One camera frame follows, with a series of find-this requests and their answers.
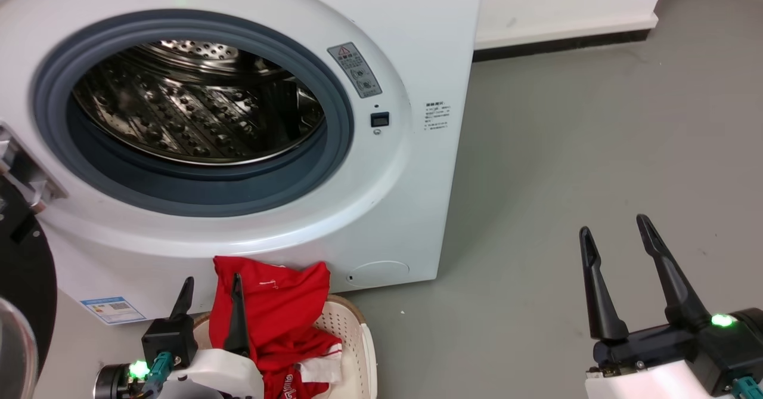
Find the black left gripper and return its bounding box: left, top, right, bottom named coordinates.
left=142, top=273, right=251, bottom=369

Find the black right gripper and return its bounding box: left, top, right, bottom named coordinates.
left=579, top=214, right=763, bottom=397

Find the red printed garment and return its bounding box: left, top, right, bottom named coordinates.
left=209, top=256, right=345, bottom=399

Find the cream perforated laundry basket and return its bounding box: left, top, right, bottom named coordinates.
left=194, top=293, right=378, bottom=399

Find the black round washer door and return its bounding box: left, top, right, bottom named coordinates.
left=0, top=175, right=57, bottom=399

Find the stainless steel washing machine drum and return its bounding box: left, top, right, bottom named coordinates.
left=72, top=40, right=327, bottom=166

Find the blue energy label sticker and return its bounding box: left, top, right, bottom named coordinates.
left=79, top=296, right=147, bottom=326

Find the grey rubber door gasket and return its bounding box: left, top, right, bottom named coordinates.
left=31, top=9, right=355, bottom=218

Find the round white filter cover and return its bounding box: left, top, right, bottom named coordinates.
left=346, top=260, right=411, bottom=288

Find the white front-load washing machine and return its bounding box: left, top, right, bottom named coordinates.
left=0, top=0, right=485, bottom=328

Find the silver metal door hinge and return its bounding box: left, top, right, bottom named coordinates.
left=0, top=122, right=67, bottom=214

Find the small white text label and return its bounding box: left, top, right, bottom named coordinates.
left=423, top=101, right=452, bottom=132

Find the white and black baseboard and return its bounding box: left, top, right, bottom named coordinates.
left=473, top=13, right=659, bottom=63

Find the grey warning sticker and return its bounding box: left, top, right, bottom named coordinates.
left=327, top=42, right=383, bottom=99

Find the teal left cable connector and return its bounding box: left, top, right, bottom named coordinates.
left=146, top=353, right=173, bottom=391

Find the teal cable connector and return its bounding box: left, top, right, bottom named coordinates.
left=146, top=353, right=173, bottom=391
left=732, top=377, right=763, bottom=399

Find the teal right cable connector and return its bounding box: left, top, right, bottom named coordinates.
left=732, top=377, right=763, bottom=399

